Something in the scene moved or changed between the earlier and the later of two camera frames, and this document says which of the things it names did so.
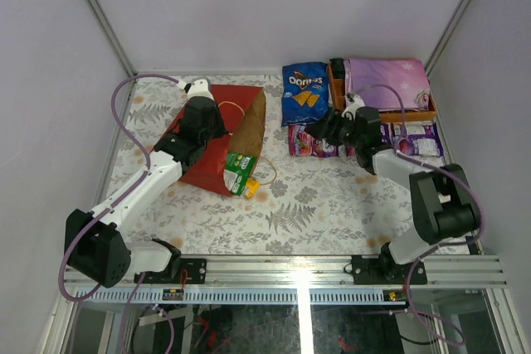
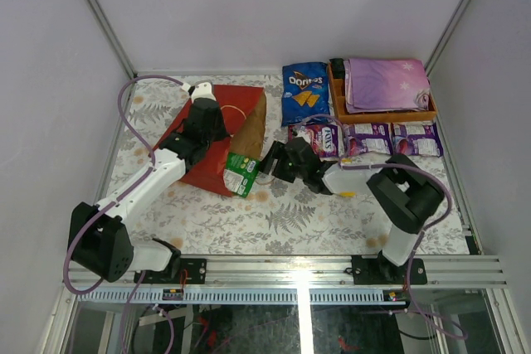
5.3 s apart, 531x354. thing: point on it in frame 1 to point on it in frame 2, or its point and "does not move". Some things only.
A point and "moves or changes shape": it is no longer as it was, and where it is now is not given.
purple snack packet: [419, 138] does not move
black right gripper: [320, 129] to [275, 152]
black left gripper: [203, 109] does not move
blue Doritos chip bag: [304, 93] does not move
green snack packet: [237, 170] moves or changes shape
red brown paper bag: [243, 109] does not move
